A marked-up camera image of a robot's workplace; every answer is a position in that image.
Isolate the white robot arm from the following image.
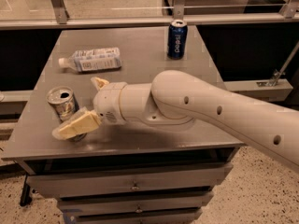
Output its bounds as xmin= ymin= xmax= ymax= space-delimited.
xmin=52 ymin=70 xmax=299 ymax=171

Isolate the grey metal railing frame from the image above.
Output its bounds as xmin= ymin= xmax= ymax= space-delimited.
xmin=0 ymin=0 xmax=299 ymax=91

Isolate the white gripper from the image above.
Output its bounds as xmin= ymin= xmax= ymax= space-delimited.
xmin=52 ymin=77 xmax=127 ymax=140

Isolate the silver redbull can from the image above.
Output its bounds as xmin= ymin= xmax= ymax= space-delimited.
xmin=46 ymin=86 xmax=88 ymax=142

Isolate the grey drawer cabinet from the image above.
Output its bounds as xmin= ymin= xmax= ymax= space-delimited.
xmin=3 ymin=26 xmax=242 ymax=224

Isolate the blue pepsi can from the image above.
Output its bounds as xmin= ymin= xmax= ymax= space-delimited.
xmin=167 ymin=20 xmax=188 ymax=59

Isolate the white plastic bottle lying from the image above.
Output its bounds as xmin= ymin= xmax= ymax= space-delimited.
xmin=58 ymin=48 xmax=121 ymax=73

